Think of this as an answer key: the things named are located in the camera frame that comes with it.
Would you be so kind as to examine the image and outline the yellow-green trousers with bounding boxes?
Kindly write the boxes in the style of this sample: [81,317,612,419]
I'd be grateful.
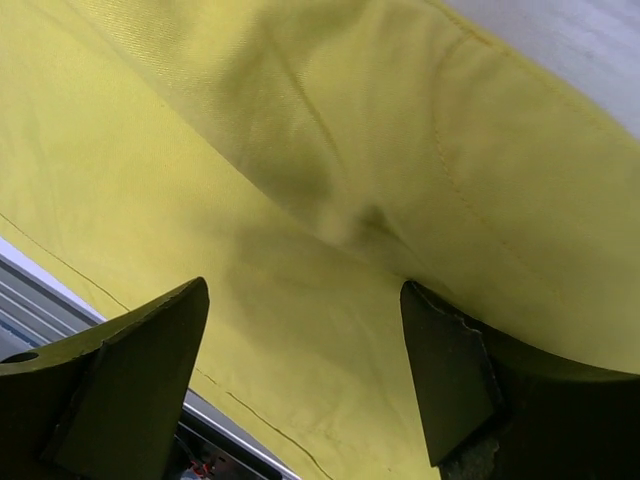
[1,1,639,479]

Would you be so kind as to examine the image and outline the aluminium rail frame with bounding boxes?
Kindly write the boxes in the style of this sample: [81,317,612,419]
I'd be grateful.
[1,240,298,479]

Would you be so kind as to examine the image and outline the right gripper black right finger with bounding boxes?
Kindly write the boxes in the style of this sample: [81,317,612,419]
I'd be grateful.
[400,281,639,480]

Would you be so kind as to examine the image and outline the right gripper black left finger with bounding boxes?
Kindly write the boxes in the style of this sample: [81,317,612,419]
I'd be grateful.
[1,278,209,479]

